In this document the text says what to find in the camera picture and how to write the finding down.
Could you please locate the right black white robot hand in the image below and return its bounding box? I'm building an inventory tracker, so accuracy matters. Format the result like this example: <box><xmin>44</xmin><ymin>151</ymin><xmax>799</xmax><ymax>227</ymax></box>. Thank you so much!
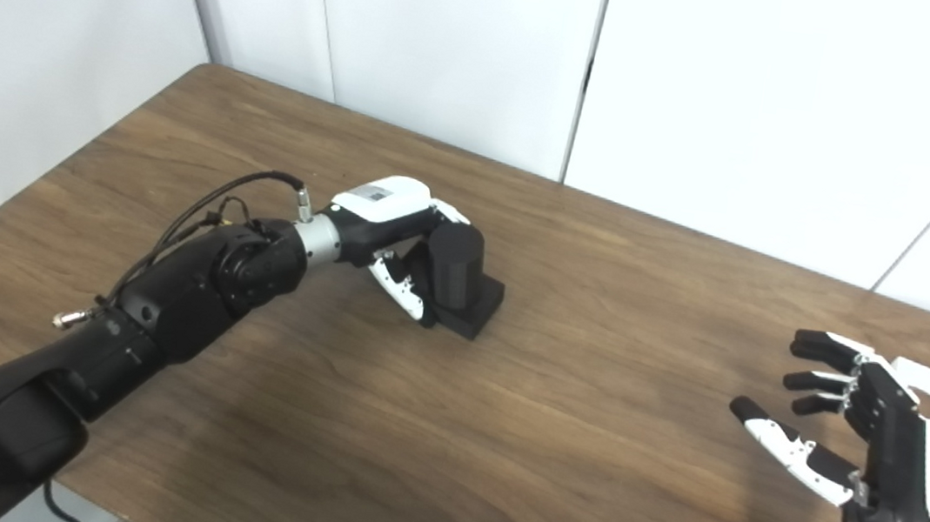
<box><xmin>717</xmin><ymin>321</ymin><xmax>930</xmax><ymax>522</ymax></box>

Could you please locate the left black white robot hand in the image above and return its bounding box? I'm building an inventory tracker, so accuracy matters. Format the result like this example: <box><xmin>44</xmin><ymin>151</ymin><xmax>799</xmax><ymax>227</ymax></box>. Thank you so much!
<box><xmin>318</xmin><ymin>168</ymin><xmax>474</xmax><ymax>327</ymax></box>

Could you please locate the black peg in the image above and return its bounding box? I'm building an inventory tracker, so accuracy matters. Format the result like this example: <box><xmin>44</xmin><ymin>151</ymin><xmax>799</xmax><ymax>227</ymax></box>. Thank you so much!
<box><xmin>391</xmin><ymin>215</ymin><xmax>513</xmax><ymax>343</ymax></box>

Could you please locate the thin black hanging cable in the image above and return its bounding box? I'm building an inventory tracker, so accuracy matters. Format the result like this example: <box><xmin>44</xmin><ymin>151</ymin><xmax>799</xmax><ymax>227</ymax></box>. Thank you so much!
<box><xmin>39</xmin><ymin>480</ymin><xmax>91</xmax><ymax>522</ymax></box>

